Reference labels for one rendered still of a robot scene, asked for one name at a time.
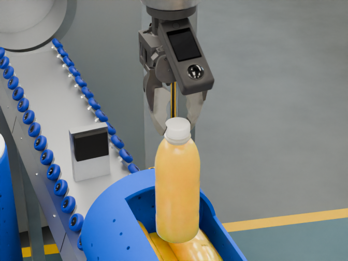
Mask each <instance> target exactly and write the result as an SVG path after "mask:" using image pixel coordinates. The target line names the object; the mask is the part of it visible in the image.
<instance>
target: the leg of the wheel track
mask: <svg viewBox="0 0 348 261"><path fill-rule="evenodd" d="M17 154H18V161H19V169H20V177H21V184H22V192H23V199H24V206H25V214H26V222H27V230H28V237H29V242H30V249H31V257H32V261H46V259H45V251H44V242H43V237H42V229H41V220H40V212H39V203H38V198H37V196H36V193H35V191H34V188H33V186H32V183H31V181H30V178H29V176H28V174H27V171H26V169H25V166H24V164H23V161H22V158H21V156H20V153H19V151H18V148H17Z"/></svg>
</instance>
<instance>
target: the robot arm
mask: <svg viewBox="0 0 348 261"><path fill-rule="evenodd" d="M140 1H141V2H142V3H143V4H145V5H146V9H147V13H148V14H149V15H150V16H152V23H150V25H149V28H148V29H147V30H141V31H138V37H139V62H140V63H141V64H142V66H143V67H144V68H145V70H146V72H147V74H146V75H145V76H144V78H143V91H144V94H145V97H146V101H147V104H148V108H149V113H150V116H151V120H152V123H153V125H154V127H155V129H156V130H157V132H158V133H159V134H160V135H161V136H163V135H164V133H165V131H166V129H167V126H166V123H165V121H166V118H167V112H166V106H167V104H168V102H169V101H170V96H171V93H170V92H169V91H168V89H167V88H166V87H165V86H163V85H162V82H163V83H165V84H166V85H167V86H170V85H171V83H172V82H177V83H178V86H179V88H180V91H181V93H182V95H185V96H186V98H187V103H186V108H187V110H188V114H187V117H186V119H187V120H188V121H189V122H190V130H192V129H193V127H194V125H195V124H196V122H197V120H198V118H199V115H200V113H201V110H202V107H203V105H204V101H205V100H206V96H207V91H208V90H211V89H212V88H213V84H214V77H213V74H212V72H211V70H210V67H209V65H208V63H207V60H206V58H205V56H204V53H203V51H202V49H201V46H200V44H199V42H198V39H197V37H196V35H195V32H194V30H193V27H192V25H191V23H190V20H189V18H188V17H190V16H191V15H193V14H194V13H195V12H196V5H198V4H199V3H200V2H201V1H202V0H140ZM151 25H152V26H151ZM151 32H152V33H151ZM146 33H147V34H146ZM141 44H142V50H141Z"/></svg>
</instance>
